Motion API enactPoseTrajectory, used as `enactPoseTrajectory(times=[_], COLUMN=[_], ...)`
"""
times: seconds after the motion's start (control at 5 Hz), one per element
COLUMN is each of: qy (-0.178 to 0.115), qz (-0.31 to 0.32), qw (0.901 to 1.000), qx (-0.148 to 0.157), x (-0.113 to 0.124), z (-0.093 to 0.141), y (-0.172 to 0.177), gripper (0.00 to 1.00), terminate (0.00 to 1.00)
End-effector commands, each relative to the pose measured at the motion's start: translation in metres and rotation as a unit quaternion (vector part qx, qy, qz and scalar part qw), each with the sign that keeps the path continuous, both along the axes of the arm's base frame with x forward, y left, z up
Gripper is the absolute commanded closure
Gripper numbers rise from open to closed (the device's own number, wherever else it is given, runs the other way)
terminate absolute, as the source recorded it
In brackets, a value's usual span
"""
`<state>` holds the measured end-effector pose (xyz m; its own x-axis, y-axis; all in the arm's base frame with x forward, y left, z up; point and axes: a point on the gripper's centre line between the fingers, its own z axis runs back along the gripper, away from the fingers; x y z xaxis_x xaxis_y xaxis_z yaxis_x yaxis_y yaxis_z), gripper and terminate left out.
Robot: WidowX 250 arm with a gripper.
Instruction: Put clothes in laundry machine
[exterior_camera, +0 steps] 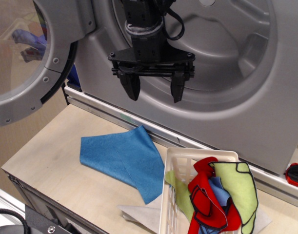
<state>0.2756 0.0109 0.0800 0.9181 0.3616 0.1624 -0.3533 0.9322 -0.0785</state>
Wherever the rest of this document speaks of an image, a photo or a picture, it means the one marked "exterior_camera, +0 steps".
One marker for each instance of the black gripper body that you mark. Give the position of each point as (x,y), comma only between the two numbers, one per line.
(152,57)

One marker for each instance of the grey round machine door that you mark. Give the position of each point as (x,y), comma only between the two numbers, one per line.
(38,46)

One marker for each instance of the grey laundry machine body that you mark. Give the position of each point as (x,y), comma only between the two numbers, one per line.
(244,95)

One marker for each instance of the black metal bracket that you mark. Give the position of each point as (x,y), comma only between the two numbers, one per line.
(39,224)

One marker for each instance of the blue object behind door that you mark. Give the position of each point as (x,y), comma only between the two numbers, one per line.
(73,79)

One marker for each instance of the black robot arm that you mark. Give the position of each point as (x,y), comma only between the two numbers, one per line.
(145,18)

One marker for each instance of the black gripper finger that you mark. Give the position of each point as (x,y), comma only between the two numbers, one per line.
(131,85)
(177,85)

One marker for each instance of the white plastic laundry basket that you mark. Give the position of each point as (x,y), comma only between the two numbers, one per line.
(181,161)

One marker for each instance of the red and black tool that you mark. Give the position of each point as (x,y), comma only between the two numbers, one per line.
(291,174)

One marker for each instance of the blue cloth on table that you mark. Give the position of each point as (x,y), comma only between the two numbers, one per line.
(129,157)

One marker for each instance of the blue and red garment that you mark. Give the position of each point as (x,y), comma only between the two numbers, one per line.
(213,208)

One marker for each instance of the red and green garment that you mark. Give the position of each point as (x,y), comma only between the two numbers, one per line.
(235,177)

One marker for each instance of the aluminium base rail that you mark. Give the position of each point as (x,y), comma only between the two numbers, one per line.
(268,182)

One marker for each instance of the grey cloth under basket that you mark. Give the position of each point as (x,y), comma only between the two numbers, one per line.
(150,217)

